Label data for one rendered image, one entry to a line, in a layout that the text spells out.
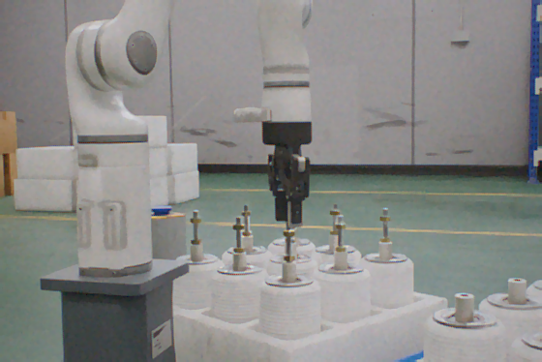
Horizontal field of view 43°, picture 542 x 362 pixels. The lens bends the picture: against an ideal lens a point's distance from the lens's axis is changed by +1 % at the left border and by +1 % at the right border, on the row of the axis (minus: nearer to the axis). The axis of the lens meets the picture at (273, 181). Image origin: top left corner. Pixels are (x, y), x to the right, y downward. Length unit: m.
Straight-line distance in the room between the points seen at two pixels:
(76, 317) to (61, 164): 3.26
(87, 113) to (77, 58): 0.07
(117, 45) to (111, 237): 0.24
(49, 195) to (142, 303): 3.32
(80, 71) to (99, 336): 0.34
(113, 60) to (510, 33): 5.60
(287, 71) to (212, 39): 5.93
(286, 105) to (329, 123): 5.50
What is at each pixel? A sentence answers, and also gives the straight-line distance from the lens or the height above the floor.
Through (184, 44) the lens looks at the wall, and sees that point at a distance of 7.06.
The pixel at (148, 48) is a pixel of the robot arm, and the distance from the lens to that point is 0.92.
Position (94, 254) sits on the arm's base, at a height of 0.33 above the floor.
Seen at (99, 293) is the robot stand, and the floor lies 0.28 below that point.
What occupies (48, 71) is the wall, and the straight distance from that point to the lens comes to 7.87.
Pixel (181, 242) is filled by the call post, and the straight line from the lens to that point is 1.39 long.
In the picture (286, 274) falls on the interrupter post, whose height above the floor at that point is 0.26.
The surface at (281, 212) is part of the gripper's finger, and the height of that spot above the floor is 0.35.
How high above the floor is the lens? 0.49
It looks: 5 degrees down
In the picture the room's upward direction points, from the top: 1 degrees counter-clockwise
